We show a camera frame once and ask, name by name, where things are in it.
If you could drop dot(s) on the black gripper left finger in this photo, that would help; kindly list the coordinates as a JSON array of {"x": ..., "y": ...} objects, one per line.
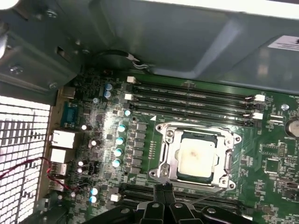
[{"x": 151, "y": 214}]

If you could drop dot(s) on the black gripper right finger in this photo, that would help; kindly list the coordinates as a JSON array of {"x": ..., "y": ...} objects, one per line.
[{"x": 180, "y": 214}]

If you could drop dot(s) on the thin metal locking lever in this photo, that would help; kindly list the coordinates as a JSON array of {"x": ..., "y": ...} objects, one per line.
[{"x": 210, "y": 196}]

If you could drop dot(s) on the square silver CPU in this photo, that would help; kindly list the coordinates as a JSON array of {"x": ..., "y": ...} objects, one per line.
[{"x": 196, "y": 158}]

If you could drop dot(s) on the black RAM slot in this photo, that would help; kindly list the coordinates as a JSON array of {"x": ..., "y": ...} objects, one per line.
[
  {"x": 137, "y": 188},
  {"x": 187, "y": 104},
  {"x": 187, "y": 87},
  {"x": 187, "y": 96},
  {"x": 187, "y": 113}
]

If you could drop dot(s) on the CPU socket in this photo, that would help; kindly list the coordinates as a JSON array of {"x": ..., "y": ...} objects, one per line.
[{"x": 154, "y": 173}]

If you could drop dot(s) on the green motherboard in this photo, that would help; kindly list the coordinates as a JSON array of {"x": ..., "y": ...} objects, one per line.
[{"x": 257, "y": 163}]

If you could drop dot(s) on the round coin battery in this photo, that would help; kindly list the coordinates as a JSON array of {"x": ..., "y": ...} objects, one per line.
[{"x": 294, "y": 128}]

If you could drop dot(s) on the black PC case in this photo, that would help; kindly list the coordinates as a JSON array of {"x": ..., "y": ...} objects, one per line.
[{"x": 163, "y": 35}]

